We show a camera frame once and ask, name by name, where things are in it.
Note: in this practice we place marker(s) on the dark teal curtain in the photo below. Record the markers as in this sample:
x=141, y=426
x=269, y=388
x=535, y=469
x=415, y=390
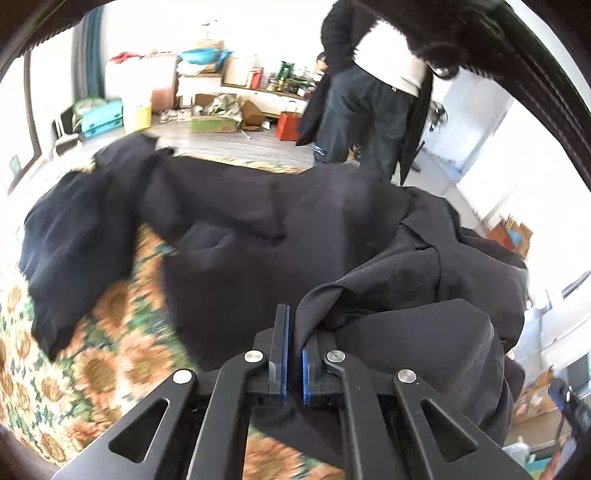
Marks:
x=86, y=59

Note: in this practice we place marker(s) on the orange paper bag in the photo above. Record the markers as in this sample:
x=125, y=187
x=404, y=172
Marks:
x=286, y=129

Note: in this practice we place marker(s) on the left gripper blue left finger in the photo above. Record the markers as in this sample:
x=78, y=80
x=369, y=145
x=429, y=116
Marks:
x=277, y=359

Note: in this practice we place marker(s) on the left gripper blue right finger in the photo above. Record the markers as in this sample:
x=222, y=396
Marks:
x=317, y=387

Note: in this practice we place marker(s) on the open cardboard box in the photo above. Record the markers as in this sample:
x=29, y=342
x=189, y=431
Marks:
x=224, y=113

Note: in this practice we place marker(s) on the person in black coat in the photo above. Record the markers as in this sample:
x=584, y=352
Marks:
x=375, y=95

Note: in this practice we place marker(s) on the black jacket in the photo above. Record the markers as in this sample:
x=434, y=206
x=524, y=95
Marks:
x=389, y=270

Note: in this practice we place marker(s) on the sunflower pattern tablecloth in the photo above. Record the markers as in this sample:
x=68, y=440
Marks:
x=98, y=304

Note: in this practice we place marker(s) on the blue plastic crate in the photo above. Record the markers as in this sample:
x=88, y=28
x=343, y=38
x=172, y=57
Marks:
x=102, y=119

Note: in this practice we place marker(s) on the teal plastic basin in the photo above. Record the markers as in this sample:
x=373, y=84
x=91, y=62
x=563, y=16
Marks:
x=201, y=56

